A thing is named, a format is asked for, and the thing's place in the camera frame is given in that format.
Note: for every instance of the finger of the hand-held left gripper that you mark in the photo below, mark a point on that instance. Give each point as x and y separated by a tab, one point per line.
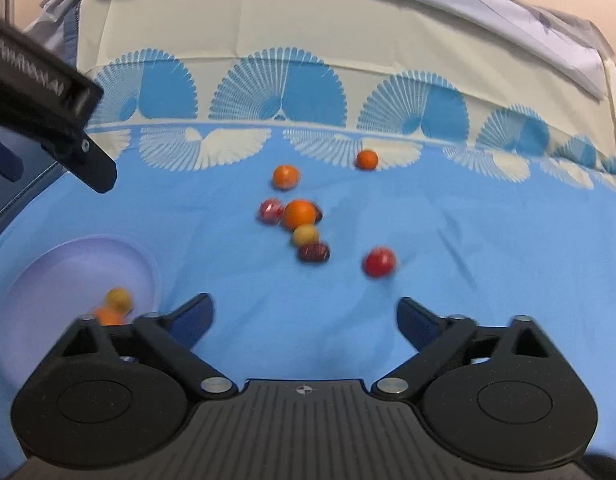
5	157
95	167

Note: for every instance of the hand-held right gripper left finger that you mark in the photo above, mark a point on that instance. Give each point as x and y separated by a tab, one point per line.
195	317

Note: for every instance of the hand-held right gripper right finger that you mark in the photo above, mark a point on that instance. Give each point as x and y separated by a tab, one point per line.
412	317

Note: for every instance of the red round fruit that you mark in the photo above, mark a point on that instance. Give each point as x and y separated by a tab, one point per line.
379	262

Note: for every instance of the lilac round plate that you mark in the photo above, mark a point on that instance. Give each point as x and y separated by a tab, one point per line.
63	280

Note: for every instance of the dark red date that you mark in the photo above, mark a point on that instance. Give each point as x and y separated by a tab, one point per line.
313	252

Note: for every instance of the shiny red fruit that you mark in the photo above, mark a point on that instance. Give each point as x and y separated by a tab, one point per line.
270	211

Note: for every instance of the yellow longan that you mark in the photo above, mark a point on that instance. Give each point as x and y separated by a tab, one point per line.
305	235
119	299

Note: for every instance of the large orange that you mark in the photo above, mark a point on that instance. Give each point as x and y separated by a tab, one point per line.
300	214

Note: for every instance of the small orange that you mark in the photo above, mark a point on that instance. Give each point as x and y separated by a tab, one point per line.
108	316
367	159
286	177

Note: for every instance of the blue fan-print bed sheet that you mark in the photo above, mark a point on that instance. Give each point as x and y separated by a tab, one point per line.
288	310

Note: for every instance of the grey-blue quilt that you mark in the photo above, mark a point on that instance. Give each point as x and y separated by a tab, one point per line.
487	10

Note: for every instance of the blue upholstered bed frame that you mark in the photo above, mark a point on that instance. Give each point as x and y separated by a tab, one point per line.
18	205

